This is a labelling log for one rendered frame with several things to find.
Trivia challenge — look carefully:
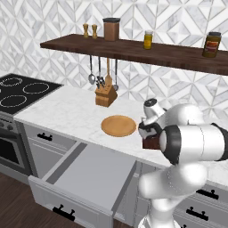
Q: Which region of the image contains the black hob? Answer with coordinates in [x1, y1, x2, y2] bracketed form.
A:
[0, 73, 64, 116]

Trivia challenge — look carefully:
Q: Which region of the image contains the black handle of open drawer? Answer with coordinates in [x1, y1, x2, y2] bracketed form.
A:
[52, 204, 77, 222]

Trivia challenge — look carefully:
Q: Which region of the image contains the open grey drawer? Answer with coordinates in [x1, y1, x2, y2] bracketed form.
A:
[28, 142, 138, 228]

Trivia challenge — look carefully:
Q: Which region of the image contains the hanging metal ladle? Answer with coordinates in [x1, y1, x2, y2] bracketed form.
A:
[87, 55, 96, 85]

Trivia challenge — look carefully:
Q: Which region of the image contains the dark wooden wall shelf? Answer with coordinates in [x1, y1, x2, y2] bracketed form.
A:
[39, 33, 228, 77]

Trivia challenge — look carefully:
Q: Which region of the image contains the brown canister with black lid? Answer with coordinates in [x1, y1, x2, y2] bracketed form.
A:
[102, 17, 121, 42]

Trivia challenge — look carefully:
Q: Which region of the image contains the grey cupboard door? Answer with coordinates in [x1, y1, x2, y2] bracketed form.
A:
[28, 137, 72, 179]

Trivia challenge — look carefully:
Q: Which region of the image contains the hanging metal spoon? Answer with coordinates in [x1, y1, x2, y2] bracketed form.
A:
[112, 59, 119, 92]

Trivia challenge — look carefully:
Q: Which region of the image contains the hanging dark metal tool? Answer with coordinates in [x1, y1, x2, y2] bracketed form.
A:
[96, 56, 105, 87]

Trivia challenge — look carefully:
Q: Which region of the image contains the yellow jar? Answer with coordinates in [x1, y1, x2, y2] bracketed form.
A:
[143, 29, 154, 51]

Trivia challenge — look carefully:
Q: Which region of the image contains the hanging wooden spatula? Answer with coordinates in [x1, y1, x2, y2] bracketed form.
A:
[104, 58, 113, 86]

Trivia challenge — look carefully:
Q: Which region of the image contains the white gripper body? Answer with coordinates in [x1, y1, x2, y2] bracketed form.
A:
[138, 118, 164, 140]

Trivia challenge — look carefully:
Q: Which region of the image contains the grey drawer front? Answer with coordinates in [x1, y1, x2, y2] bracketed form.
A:
[173, 195, 228, 228]
[23, 123, 78, 151]
[190, 180, 228, 209]

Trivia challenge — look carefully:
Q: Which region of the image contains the wooden knife block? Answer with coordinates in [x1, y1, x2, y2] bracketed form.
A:
[94, 84, 118, 108]

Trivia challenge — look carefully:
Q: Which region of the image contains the steel oven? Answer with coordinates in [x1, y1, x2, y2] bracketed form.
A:
[0, 111, 33, 176]

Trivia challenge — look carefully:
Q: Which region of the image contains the reddish brown meat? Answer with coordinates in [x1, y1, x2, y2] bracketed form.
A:
[142, 134, 163, 151]

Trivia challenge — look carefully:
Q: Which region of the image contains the round wooden cutting board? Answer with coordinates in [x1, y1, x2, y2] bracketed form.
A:
[101, 114, 138, 138]

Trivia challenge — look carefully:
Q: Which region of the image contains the wooden shaker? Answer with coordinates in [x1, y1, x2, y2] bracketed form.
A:
[91, 23, 99, 40]
[82, 22, 90, 39]

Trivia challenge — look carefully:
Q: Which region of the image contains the brown jar with dark lid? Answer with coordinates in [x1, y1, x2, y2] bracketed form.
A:
[202, 31, 223, 59]

